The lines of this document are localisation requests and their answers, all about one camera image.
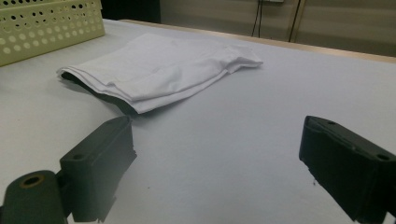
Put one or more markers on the white table sheet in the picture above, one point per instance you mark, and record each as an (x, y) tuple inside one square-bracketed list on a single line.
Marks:
[(236, 140)]

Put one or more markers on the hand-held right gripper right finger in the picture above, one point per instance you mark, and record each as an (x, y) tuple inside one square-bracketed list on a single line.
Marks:
[(345, 165)]

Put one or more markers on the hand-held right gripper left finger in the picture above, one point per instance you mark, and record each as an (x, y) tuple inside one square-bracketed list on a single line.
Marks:
[(93, 168)]

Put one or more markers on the white cloth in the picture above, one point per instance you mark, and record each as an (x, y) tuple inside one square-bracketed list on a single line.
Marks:
[(162, 68)]

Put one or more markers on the pale yellow perforated basket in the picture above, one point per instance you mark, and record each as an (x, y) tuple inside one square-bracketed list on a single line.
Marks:
[(46, 31)]

